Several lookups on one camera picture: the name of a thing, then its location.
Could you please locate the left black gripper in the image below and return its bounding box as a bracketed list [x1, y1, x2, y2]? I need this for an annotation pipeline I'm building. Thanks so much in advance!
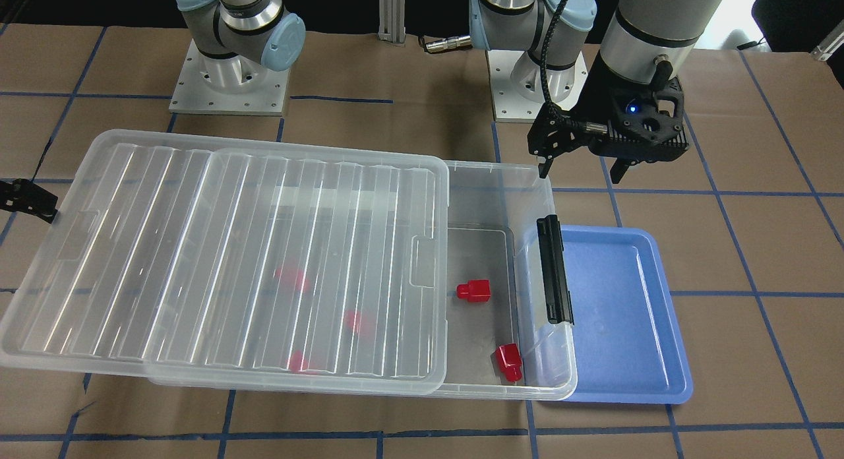
[527, 63, 688, 185]

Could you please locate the clear plastic box lid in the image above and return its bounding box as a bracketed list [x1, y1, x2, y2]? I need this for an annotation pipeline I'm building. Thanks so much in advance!
[2, 129, 449, 396]

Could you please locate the red block from tray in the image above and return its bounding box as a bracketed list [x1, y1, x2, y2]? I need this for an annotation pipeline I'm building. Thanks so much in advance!
[456, 279, 492, 303]

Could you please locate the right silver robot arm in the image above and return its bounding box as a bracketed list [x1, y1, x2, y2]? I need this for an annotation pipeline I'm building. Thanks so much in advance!
[2, 0, 305, 221]

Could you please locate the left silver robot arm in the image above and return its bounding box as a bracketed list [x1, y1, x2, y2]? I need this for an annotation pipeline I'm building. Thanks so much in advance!
[468, 0, 721, 183]

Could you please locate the black box latch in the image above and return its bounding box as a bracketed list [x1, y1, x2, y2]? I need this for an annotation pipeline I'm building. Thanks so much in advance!
[537, 214, 574, 324]

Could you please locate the clear plastic storage box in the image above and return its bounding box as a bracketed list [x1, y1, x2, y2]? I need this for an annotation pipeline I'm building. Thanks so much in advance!
[146, 157, 578, 402]

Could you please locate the blue plastic tray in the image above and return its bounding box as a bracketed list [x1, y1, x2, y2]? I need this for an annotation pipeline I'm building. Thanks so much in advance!
[561, 226, 694, 405]

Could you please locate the red block near latch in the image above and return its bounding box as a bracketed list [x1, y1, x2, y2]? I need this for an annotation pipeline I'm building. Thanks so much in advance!
[494, 343, 524, 383]

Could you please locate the red block upper middle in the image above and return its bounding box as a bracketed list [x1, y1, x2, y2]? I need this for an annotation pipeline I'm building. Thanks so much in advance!
[274, 266, 311, 293]

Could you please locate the red block centre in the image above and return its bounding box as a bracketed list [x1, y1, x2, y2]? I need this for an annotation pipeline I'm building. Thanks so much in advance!
[343, 311, 377, 338]

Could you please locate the red block front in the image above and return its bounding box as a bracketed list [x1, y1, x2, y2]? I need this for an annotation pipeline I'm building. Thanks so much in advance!
[287, 350, 318, 375]

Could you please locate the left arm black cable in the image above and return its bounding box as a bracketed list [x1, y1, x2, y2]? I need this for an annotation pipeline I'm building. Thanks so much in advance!
[539, 0, 578, 117]

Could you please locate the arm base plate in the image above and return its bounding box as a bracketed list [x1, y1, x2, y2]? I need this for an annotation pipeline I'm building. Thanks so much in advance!
[486, 50, 588, 123]
[169, 41, 290, 117]

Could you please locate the silver cable connector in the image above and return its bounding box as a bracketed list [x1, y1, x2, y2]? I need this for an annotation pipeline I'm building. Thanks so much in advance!
[418, 35, 473, 55]

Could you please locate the aluminium frame post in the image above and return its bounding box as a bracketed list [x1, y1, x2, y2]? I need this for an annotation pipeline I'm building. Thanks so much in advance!
[377, 0, 406, 46]

